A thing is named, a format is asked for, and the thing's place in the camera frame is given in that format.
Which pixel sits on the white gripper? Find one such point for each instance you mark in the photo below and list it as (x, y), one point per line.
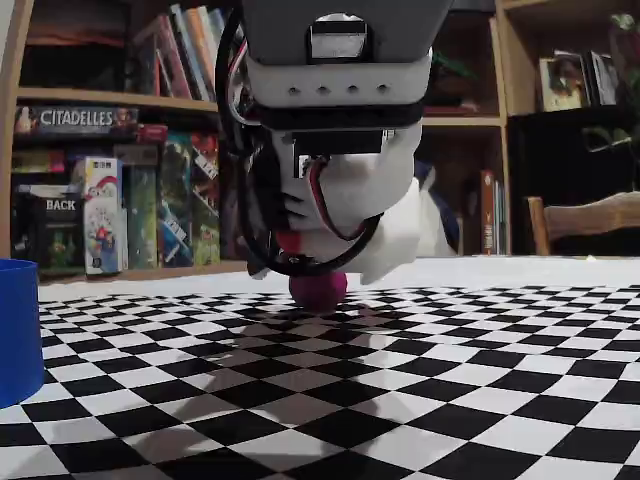
(387, 225)

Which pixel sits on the pink ball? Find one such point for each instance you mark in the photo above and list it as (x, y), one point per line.
(317, 295)

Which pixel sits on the dark brown game box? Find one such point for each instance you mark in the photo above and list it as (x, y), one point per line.
(232, 200)

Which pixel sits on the red green game box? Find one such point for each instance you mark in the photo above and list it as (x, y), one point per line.
(205, 200)

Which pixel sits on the green blue jungle game box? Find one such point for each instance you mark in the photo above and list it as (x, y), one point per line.
(175, 210)

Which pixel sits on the dark green game box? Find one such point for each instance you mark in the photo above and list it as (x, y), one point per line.
(142, 220)

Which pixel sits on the small red box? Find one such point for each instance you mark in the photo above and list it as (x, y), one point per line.
(151, 134)

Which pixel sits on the white Mario box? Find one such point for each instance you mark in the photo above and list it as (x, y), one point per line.
(102, 220)

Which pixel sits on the Citadelles game box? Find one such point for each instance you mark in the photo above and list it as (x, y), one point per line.
(75, 119)

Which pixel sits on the black BACK game box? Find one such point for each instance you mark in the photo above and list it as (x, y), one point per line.
(55, 225)

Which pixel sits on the yellow pink flat box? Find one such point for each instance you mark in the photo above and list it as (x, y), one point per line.
(37, 161)

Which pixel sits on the blue round box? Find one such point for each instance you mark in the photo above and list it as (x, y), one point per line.
(20, 330)

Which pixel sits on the blue white penguin plush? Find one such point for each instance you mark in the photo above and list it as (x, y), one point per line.
(435, 240)

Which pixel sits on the orange spined book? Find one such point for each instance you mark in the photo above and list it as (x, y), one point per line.
(488, 215)

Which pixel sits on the green bonsai model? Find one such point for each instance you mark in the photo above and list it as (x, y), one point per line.
(450, 75)

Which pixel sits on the black white checkered mat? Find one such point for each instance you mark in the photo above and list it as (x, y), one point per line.
(450, 375)

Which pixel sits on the orange leaning book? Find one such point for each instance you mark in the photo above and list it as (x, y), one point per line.
(202, 45)

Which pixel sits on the light blue leaning book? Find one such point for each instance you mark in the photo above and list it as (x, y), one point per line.
(187, 45)

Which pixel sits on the red leaning book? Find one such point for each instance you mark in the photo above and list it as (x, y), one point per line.
(170, 60)

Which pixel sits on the wide light wooden shelf unit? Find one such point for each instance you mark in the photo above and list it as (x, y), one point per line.
(520, 90)

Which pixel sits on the black cabinet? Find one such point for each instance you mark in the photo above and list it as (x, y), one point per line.
(560, 160)

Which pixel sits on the tall light wooden bookshelf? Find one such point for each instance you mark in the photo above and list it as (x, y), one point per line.
(125, 97)

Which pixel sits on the brown wooden chair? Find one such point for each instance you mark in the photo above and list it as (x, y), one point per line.
(590, 215)

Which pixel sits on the wooden photo frame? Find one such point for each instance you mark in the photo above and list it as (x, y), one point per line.
(562, 85)

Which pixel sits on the dark photo frame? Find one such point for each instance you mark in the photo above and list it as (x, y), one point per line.
(605, 77)

